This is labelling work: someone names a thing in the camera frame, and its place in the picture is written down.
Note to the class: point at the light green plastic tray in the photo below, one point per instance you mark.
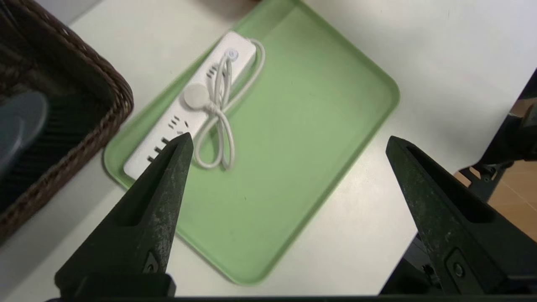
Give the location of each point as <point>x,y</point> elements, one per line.
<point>293,147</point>

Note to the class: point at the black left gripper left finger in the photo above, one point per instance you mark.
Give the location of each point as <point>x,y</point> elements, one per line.
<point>134,226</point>

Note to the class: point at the dark brown wicker basket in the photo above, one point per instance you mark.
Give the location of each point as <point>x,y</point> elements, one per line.
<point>63,63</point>

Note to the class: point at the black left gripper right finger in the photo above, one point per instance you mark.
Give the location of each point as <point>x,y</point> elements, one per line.
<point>470,235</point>

